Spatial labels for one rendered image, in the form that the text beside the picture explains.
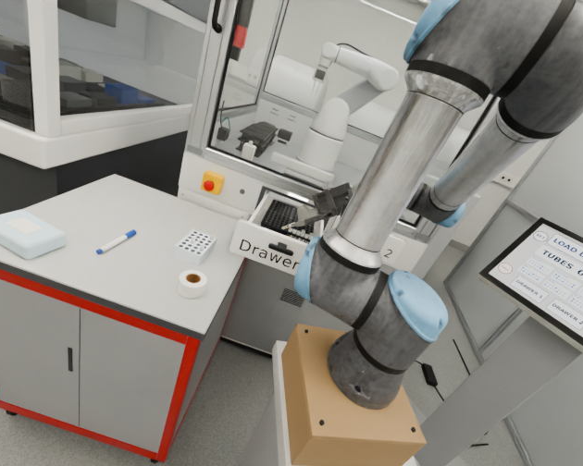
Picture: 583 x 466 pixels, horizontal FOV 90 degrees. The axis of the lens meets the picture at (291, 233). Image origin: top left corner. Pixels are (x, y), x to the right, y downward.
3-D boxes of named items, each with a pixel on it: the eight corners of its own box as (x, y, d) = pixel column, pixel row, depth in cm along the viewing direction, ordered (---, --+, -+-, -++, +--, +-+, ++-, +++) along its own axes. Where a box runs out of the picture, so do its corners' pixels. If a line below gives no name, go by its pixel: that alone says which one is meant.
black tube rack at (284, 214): (304, 256, 97) (312, 240, 94) (255, 238, 97) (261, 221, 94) (309, 228, 117) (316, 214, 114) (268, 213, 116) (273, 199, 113)
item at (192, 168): (409, 273, 122) (428, 245, 116) (178, 185, 118) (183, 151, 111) (378, 198, 207) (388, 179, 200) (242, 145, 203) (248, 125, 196)
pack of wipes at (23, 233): (68, 246, 76) (68, 231, 74) (27, 262, 68) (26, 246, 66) (24, 221, 78) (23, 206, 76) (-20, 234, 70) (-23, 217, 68)
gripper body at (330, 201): (314, 194, 94) (350, 181, 91) (323, 219, 95) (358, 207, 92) (309, 196, 87) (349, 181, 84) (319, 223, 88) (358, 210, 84)
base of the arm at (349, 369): (408, 405, 57) (438, 376, 53) (345, 413, 51) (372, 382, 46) (372, 339, 69) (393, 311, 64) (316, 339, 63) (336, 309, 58)
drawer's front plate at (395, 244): (392, 264, 119) (406, 242, 114) (327, 239, 118) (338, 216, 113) (391, 262, 121) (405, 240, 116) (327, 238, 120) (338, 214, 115)
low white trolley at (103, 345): (161, 479, 102) (204, 333, 68) (-12, 422, 99) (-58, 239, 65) (218, 349, 154) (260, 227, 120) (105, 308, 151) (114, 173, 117)
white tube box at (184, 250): (198, 266, 87) (201, 256, 85) (172, 255, 87) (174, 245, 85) (215, 247, 98) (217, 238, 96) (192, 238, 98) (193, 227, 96)
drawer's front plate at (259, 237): (317, 284, 90) (331, 255, 85) (228, 251, 88) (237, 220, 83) (317, 280, 91) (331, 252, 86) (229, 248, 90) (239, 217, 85)
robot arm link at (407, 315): (413, 385, 49) (464, 333, 43) (341, 340, 52) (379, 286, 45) (415, 337, 59) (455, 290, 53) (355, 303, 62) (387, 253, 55)
